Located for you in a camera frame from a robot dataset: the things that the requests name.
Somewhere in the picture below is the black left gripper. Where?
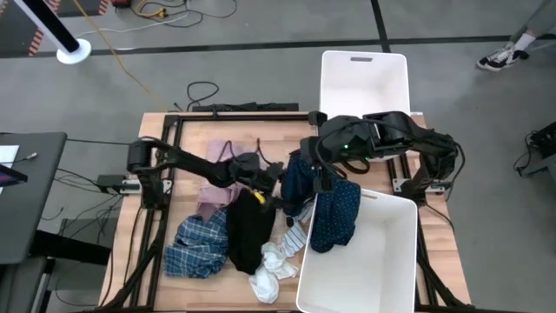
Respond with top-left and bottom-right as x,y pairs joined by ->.
228,151 -> 288,210

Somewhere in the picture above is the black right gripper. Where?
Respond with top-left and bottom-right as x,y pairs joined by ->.
298,110 -> 375,195

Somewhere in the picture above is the navy dotted garment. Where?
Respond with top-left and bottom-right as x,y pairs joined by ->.
280,150 -> 362,255

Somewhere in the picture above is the black garment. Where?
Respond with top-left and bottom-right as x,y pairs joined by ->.
225,189 -> 279,276

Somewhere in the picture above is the pink shirt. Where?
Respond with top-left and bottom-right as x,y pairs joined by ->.
195,138 -> 273,223

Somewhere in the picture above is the blue plaid shirt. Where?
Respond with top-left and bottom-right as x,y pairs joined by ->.
163,208 -> 230,279

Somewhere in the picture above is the white perforated plastic bin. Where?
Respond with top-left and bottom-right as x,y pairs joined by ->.
319,50 -> 413,163
295,188 -> 419,313

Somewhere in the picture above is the black power strip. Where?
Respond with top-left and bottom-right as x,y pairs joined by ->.
192,102 -> 301,114

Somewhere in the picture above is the black power adapter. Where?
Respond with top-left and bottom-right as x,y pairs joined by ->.
96,174 -> 128,195

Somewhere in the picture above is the person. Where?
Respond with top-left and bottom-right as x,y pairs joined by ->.
475,0 -> 556,73

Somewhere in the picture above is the black bench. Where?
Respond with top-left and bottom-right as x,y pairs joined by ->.
0,230 -> 112,313

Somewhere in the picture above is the black desk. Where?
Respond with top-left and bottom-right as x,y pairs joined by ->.
0,131 -> 69,266

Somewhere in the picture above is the dark tablet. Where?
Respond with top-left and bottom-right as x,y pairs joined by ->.
0,163 -> 29,189

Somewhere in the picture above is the white paper sheet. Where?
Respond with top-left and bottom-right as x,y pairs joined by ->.
0,144 -> 21,165

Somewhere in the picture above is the white pole with black stripe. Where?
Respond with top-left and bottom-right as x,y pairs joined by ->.
11,0 -> 93,66

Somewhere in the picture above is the black hazard-striped floor mat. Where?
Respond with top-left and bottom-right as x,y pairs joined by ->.
0,0 -> 112,58

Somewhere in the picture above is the black looped floor cable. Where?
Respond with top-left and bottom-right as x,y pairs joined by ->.
173,80 -> 221,113

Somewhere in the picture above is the black equipment with cables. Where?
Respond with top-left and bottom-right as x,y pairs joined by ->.
513,120 -> 556,178

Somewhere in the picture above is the white floor cable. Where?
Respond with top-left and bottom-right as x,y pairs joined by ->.
74,10 -> 191,39

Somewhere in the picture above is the yellow coiled cable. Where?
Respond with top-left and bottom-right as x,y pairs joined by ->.
132,0 -> 169,20

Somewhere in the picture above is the grey plug cable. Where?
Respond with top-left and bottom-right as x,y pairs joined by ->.
11,151 -> 39,164

